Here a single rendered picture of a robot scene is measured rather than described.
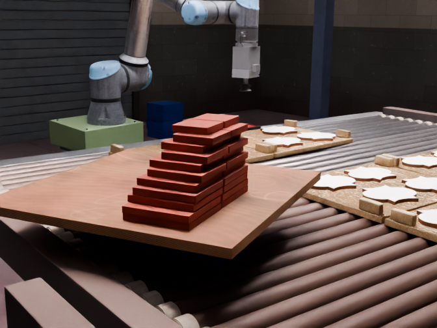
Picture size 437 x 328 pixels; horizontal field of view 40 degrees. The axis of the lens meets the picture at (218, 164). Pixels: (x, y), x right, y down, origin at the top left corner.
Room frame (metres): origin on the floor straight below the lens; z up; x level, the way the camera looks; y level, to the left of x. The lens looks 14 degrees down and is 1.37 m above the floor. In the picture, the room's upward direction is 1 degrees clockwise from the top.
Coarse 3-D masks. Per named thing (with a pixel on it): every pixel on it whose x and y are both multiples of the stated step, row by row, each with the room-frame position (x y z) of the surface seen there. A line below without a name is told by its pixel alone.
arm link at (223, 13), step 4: (216, 4) 2.06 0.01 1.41; (220, 4) 2.08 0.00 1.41; (224, 4) 2.10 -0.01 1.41; (228, 4) 2.09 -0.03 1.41; (220, 8) 2.07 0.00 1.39; (224, 8) 2.08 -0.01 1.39; (228, 8) 2.08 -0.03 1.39; (220, 12) 2.06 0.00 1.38; (224, 12) 2.08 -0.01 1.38; (228, 12) 2.08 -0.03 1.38; (220, 16) 2.07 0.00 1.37; (224, 16) 2.08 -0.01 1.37; (228, 16) 2.08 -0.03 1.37; (220, 20) 2.08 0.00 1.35; (224, 20) 2.10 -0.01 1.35; (228, 20) 2.09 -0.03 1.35
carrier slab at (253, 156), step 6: (156, 144) 2.03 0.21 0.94; (144, 150) 1.94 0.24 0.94; (150, 150) 1.94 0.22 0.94; (156, 150) 1.94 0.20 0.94; (162, 150) 1.94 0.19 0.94; (246, 150) 1.96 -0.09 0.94; (252, 150) 1.96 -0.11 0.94; (252, 156) 1.87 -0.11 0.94; (258, 156) 1.87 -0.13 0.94; (264, 156) 1.89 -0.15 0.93; (270, 156) 1.90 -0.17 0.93; (246, 162) 1.84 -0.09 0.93; (252, 162) 1.85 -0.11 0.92
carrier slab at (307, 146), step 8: (296, 128) 2.38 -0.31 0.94; (248, 136) 2.20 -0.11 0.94; (256, 136) 2.20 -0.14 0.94; (264, 136) 2.21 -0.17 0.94; (272, 136) 2.21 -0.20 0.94; (280, 136) 2.21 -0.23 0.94; (288, 136) 2.21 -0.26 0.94; (296, 136) 2.21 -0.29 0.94; (336, 136) 2.22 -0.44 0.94; (248, 144) 2.05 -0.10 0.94; (304, 144) 2.06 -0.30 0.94; (312, 144) 2.06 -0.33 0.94; (320, 144) 2.07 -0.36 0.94; (328, 144) 2.10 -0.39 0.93; (336, 144) 2.12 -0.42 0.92; (272, 152) 1.93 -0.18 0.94; (280, 152) 1.94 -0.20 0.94; (288, 152) 1.96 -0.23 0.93; (296, 152) 1.99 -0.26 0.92
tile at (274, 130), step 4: (260, 128) 2.32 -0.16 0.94; (264, 128) 2.31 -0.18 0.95; (268, 128) 2.31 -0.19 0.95; (272, 128) 2.31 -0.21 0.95; (276, 128) 2.31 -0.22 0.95; (280, 128) 2.31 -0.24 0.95; (284, 128) 2.31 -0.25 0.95; (288, 128) 2.31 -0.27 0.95; (292, 128) 2.31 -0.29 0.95; (264, 132) 2.25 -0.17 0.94; (268, 132) 2.24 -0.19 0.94; (272, 132) 2.23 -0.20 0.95; (276, 132) 2.24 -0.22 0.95; (280, 132) 2.24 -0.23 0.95; (284, 132) 2.23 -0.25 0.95; (288, 132) 2.25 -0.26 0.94; (292, 132) 2.27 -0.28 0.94; (296, 132) 2.27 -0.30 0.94
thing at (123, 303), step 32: (0, 224) 1.20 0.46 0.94; (32, 224) 1.17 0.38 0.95; (0, 256) 1.22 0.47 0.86; (32, 256) 1.06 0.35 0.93; (64, 256) 1.00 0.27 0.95; (64, 288) 0.94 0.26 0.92; (96, 288) 0.88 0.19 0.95; (128, 288) 0.88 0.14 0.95; (96, 320) 0.84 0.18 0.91; (128, 320) 0.78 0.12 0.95; (160, 320) 0.78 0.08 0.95
